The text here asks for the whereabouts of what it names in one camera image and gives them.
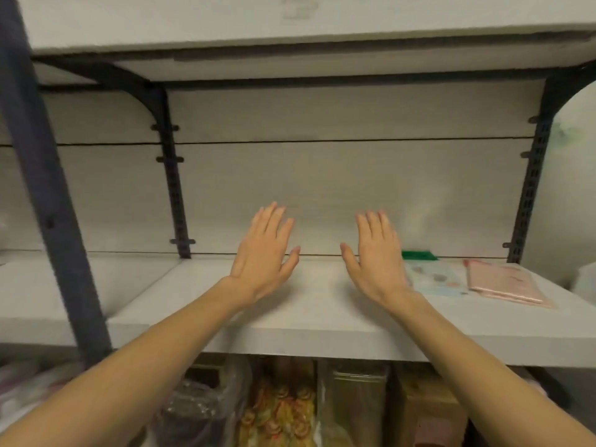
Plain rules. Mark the person's right hand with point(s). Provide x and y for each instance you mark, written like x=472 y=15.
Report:
x=379 y=267

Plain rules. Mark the person's left hand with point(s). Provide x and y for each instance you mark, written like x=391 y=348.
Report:
x=259 y=263

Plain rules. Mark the person's left thumb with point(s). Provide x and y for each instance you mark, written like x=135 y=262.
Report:
x=291 y=261

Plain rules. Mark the person's right thumb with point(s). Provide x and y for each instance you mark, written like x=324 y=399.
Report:
x=350 y=259

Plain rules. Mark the person's right forearm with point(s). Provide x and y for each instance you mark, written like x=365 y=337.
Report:
x=470 y=363

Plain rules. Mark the person's left forearm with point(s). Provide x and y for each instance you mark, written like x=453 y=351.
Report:
x=139 y=367

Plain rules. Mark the white wooden shelf board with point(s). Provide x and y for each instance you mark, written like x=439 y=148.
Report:
x=302 y=23
x=326 y=316

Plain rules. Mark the green flat packet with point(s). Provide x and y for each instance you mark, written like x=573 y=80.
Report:
x=419 y=255

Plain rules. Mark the white wooden back panel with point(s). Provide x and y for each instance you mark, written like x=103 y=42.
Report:
x=354 y=181

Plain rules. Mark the light blue printed packet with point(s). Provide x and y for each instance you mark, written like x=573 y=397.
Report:
x=435 y=276

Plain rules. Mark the dark slotted shelf upright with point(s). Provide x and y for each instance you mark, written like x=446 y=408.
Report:
x=173 y=181
x=533 y=176

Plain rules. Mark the yellow orange patterned packet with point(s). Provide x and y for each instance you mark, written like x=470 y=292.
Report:
x=279 y=405

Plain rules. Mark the clear plastic packet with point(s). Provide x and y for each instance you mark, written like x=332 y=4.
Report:
x=354 y=405

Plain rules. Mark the pink flat packet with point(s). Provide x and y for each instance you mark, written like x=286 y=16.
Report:
x=505 y=283

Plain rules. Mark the brown cardboard box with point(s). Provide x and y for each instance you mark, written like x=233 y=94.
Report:
x=426 y=409

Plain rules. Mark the dark plastic bag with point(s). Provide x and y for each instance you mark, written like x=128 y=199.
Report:
x=200 y=405

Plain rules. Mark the pink white plastic bag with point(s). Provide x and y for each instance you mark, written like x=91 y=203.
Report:
x=28 y=386

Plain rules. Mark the dark metal shelf post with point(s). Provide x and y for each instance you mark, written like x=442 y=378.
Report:
x=44 y=181

